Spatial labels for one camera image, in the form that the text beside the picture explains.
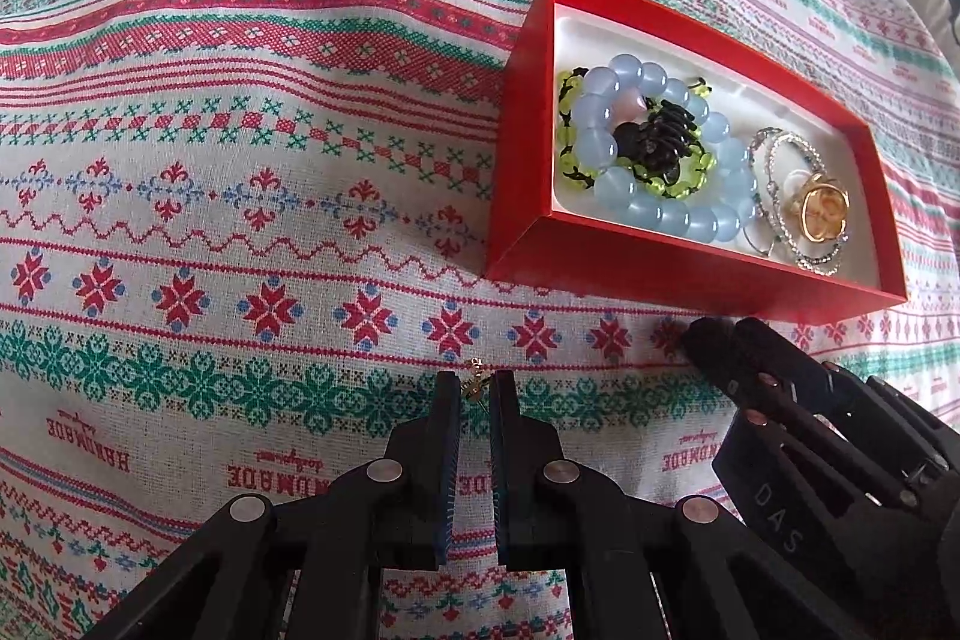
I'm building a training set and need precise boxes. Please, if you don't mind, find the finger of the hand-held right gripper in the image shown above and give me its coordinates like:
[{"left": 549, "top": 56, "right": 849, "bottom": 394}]
[
  {"left": 739, "top": 317, "right": 946, "bottom": 506},
  {"left": 686, "top": 319, "right": 931, "bottom": 618}
]

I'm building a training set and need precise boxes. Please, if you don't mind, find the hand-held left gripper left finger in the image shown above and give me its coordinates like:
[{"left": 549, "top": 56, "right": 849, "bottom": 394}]
[{"left": 79, "top": 372, "right": 462, "bottom": 640}]

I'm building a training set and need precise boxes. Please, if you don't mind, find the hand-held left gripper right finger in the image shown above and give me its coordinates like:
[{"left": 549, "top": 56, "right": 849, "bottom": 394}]
[{"left": 489, "top": 370, "right": 871, "bottom": 640}]

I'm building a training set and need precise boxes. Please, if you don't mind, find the red cardboard box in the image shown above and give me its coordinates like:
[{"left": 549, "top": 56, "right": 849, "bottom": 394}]
[{"left": 484, "top": 0, "right": 908, "bottom": 326}]

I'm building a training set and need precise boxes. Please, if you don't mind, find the gold flower ring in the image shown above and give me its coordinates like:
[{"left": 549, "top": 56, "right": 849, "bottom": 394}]
[{"left": 780, "top": 171, "right": 852, "bottom": 240}]

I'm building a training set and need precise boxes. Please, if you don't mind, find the clear crystal bead bracelet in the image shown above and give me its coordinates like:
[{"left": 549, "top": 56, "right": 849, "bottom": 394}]
[{"left": 746, "top": 126, "right": 852, "bottom": 277}]

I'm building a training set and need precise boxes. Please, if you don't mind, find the blue round bead bracelet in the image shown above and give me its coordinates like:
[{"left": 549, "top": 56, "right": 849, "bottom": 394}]
[{"left": 574, "top": 53, "right": 758, "bottom": 240}]

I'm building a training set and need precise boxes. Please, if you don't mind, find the patterned woven blanket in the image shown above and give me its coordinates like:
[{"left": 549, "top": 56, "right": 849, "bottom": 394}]
[{"left": 0, "top": 0, "right": 960, "bottom": 640}]

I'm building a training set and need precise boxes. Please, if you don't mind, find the green bead black cord bracelet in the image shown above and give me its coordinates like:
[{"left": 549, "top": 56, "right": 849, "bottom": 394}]
[{"left": 556, "top": 66, "right": 717, "bottom": 200}]

